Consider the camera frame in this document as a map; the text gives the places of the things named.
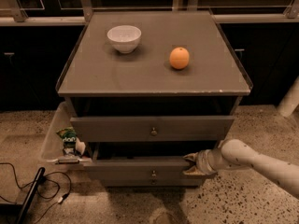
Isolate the black cable on floor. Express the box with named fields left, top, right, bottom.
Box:
left=0, top=162, right=72, bottom=224

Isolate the grey drawer cabinet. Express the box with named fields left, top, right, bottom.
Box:
left=55, top=10, right=253, bottom=189

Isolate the clear plastic storage bin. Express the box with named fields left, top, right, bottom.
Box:
left=39, top=102, right=92, bottom=170

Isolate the green snack bag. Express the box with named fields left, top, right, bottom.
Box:
left=56, top=127, right=77, bottom=155

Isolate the black bar on floor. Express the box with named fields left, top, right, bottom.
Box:
left=14, top=167, right=45, bottom=224

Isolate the white post at right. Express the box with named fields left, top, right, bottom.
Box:
left=277, top=77, right=299, bottom=117

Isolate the metal railing frame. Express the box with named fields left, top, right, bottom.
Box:
left=1, top=0, right=299, bottom=26

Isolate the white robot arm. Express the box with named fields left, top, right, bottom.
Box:
left=184, top=139, right=299, bottom=199

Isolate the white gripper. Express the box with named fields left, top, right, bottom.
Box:
left=183, top=149, right=216, bottom=175

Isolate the grey top drawer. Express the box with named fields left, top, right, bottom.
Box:
left=70, top=116, right=234, bottom=142

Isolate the grey bottom drawer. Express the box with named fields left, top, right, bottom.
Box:
left=100, top=179, right=203, bottom=187

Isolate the orange fruit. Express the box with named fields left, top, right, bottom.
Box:
left=169, top=47, right=190, bottom=70

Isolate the grey drawer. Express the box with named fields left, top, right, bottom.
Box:
left=82, top=142, right=219, bottom=182
left=70, top=116, right=234, bottom=142
left=100, top=179, right=203, bottom=187

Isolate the white ceramic bowl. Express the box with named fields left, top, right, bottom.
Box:
left=107, top=25, right=142, bottom=54

